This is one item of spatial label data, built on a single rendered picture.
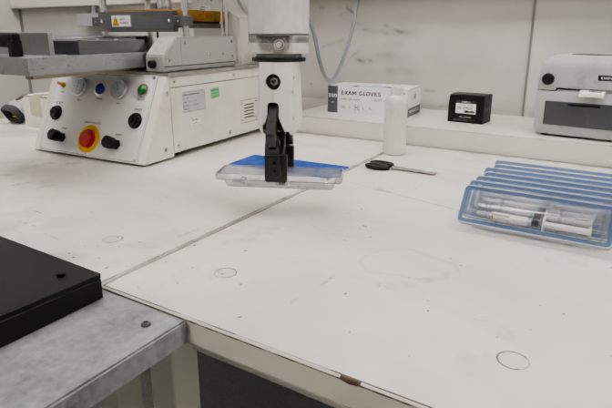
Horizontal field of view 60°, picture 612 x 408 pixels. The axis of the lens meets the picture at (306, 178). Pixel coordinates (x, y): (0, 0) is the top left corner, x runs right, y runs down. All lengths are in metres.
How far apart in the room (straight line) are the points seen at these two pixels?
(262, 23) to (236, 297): 0.36
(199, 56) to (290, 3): 0.53
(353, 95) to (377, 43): 0.26
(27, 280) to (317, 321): 0.28
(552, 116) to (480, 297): 0.71
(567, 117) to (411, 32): 0.57
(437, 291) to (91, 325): 0.34
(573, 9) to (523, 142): 0.43
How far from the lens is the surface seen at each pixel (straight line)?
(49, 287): 0.56
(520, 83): 1.53
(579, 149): 1.20
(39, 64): 1.01
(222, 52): 1.28
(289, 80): 0.71
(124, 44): 1.15
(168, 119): 1.14
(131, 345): 0.50
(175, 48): 1.16
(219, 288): 0.58
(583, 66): 1.22
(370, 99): 1.43
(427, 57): 1.59
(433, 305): 0.55
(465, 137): 1.24
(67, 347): 0.52
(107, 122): 1.19
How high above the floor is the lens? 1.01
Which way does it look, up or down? 16 degrees down
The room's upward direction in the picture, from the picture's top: straight up
